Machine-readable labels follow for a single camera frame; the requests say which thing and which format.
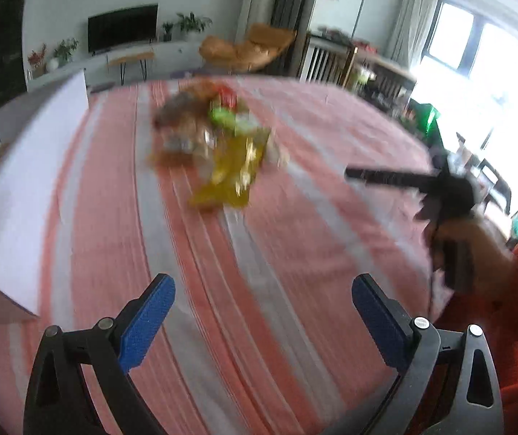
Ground person's right hand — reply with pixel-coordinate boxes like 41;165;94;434
424;213;515;282

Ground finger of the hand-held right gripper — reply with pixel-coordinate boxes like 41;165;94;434
344;166;436;190

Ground grey curtain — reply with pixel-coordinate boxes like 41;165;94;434
270;0;323;78

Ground orange striped bed sheet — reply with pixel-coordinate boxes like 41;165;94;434
0;75;456;435

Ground wooden slatted railing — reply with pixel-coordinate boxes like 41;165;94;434
297;32;364;89

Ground leafy plant in glass vase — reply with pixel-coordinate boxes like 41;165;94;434
53;37;80;65

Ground red flower bouquet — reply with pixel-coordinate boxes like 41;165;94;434
27;44;48;78

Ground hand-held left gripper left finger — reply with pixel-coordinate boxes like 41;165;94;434
22;273;176;435

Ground large green potted plant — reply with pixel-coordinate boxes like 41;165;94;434
175;11;213;42

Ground white low media cabinet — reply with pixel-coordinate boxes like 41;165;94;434
26;40;205;94

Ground pile of snack packets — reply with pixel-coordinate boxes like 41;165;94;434
148;79;291;168

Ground bright window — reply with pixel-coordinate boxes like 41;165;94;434
415;0;518;218

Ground white sheer curtain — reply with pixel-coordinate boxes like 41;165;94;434
386;0;443;71

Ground white cardboard box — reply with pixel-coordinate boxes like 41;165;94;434
0;69;90;324

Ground orange lounge chair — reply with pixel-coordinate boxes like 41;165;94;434
199;22;297;73

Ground yellow snack pouch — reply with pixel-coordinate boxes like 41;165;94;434
188;128;272;210

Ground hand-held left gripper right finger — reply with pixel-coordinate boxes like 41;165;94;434
351;273;504;435

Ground covered standing air conditioner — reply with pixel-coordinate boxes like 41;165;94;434
236;0;282;44

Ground wooden bench with hairpin legs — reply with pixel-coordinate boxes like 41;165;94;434
106;51;156;86

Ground black flat television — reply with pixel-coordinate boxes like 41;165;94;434
88;4;159;54

